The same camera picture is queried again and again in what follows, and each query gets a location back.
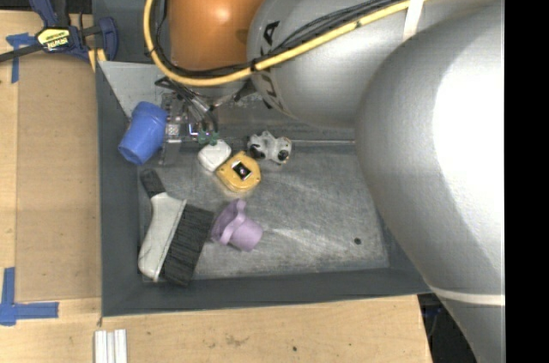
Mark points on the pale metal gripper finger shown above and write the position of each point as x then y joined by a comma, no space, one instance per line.
172,151

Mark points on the blue plastic cup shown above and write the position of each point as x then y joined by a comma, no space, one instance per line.
143,134

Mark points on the small white rounded box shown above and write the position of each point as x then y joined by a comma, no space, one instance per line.
213,155

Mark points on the yellow box with black square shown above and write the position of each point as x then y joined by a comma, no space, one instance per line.
238,173

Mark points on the white brush with black bristles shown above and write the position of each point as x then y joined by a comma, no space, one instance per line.
165,228

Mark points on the white and black toy animal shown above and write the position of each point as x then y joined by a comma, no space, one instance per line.
271,147

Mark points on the purple flower-shaped cup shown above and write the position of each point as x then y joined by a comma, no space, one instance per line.
238,228

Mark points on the brown flat board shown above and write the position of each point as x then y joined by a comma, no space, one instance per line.
56,181

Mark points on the grey metal bin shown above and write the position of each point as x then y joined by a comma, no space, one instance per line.
309,219

